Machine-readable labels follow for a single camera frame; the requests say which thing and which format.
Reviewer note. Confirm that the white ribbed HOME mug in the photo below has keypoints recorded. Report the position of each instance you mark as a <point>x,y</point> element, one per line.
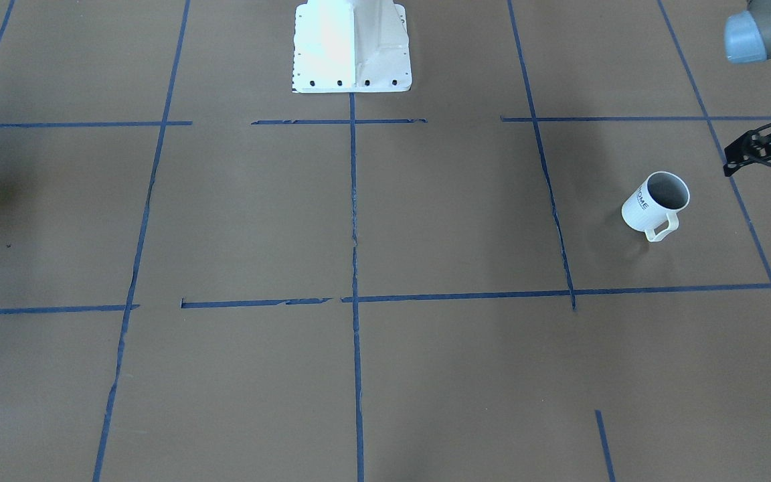
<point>653,207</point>

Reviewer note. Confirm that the brown paper table cover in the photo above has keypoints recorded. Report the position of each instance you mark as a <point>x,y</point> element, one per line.
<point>205,276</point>

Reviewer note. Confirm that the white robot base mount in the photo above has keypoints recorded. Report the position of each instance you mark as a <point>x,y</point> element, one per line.
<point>351,46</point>

